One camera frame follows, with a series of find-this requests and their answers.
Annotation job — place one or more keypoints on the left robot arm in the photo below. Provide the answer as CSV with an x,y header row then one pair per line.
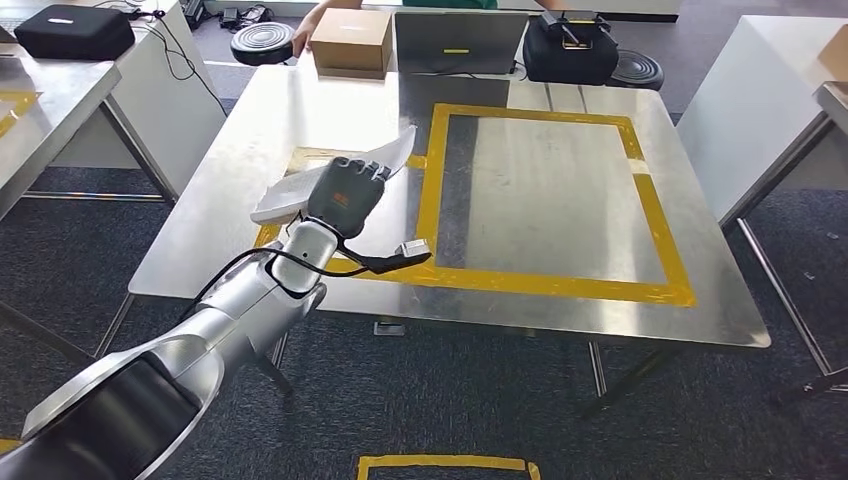
x,y
232,311

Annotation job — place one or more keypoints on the yellow tape rectangle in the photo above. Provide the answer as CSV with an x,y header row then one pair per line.
x,y
16,102
530,286

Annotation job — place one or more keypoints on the stainless steel workbench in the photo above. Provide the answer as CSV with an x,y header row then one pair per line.
x,y
199,252

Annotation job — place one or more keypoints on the grey laptop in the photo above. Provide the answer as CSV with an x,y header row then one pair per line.
x,y
457,36

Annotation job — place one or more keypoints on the person's hand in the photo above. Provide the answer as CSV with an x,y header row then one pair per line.
x,y
306,36

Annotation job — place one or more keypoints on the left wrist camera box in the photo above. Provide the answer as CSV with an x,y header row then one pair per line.
x,y
414,248

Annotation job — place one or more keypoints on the black yellow-trim device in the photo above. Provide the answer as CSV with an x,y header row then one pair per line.
x,y
573,30

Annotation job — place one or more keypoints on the black charger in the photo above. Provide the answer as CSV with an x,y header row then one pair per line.
x,y
245,16

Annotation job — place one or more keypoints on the white curved panel part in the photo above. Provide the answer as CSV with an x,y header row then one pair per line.
x,y
285,195

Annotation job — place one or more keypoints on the black hard case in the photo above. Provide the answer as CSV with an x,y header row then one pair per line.
x,y
73,33

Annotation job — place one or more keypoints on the black round stool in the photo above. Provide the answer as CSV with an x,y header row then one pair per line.
x,y
636,69
265,43

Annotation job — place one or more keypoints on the steel frame table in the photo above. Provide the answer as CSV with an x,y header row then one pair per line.
x,y
831,99
53,99

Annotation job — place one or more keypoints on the floor socket plate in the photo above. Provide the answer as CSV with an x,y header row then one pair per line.
x,y
389,328

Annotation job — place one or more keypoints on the black bag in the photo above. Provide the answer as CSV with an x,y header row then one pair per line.
x,y
570,66

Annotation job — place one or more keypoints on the yellow floor tape square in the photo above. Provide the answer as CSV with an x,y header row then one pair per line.
x,y
444,462
8,445

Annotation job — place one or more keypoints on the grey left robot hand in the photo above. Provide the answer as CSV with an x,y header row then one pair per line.
x,y
344,199

